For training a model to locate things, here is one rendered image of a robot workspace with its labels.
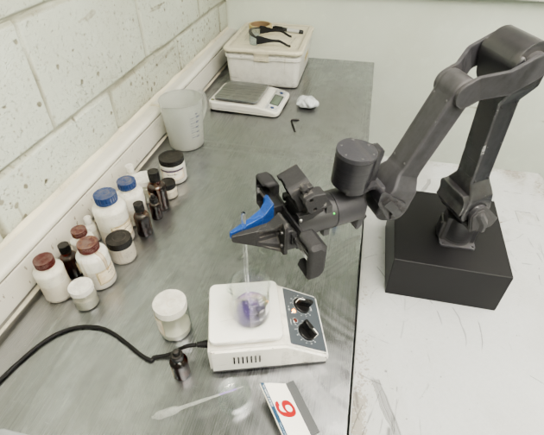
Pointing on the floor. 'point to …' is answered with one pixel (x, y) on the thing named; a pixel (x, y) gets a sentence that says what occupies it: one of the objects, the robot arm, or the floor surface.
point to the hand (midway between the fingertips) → (254, 230)
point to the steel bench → (196, 288)
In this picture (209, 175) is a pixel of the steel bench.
